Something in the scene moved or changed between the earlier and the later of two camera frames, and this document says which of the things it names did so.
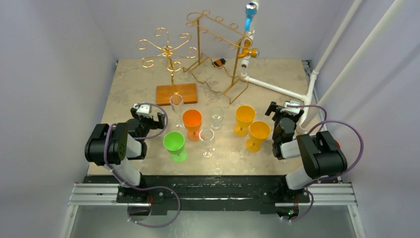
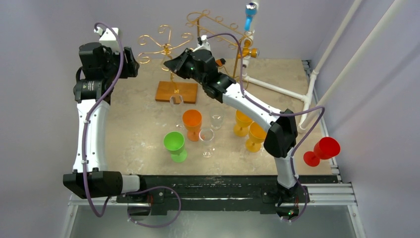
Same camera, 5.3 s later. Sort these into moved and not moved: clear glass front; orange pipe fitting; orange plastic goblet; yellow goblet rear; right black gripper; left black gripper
Moved: left black gripper; right black gripper
Not moved: clear glass front; orange plastic goblet; orange pipe fitting; yellow goblet rear
